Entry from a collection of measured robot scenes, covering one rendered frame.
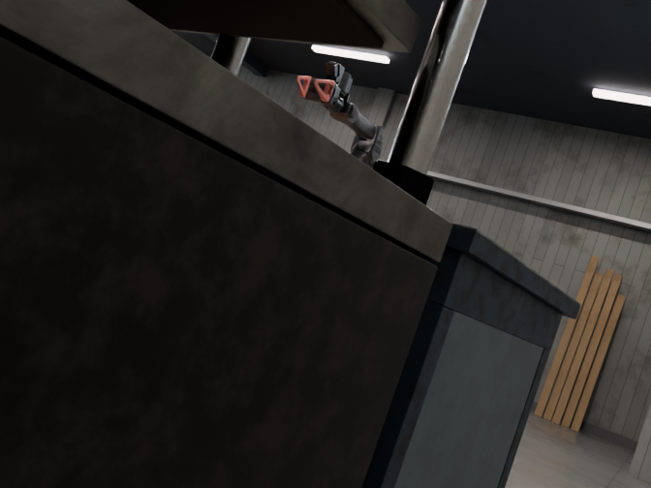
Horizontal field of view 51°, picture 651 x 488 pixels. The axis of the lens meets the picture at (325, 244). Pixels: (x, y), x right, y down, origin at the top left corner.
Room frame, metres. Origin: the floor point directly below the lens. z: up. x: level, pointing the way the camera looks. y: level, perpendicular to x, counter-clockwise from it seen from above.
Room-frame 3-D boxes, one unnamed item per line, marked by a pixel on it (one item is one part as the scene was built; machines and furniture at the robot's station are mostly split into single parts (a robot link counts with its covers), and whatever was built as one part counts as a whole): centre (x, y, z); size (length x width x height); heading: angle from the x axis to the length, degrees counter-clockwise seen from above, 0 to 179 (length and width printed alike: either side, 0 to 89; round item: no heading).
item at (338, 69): (2.10, 0.16, 1.25); 0.07 x 0.06 x 0.11; 61
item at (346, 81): (2.18, 0.11, 1.24); 0.12 x 0.09 x 0.12; 151
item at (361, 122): (2.33, 0.03, 1.17); 0.30 x 0.09 x 0.12; 151
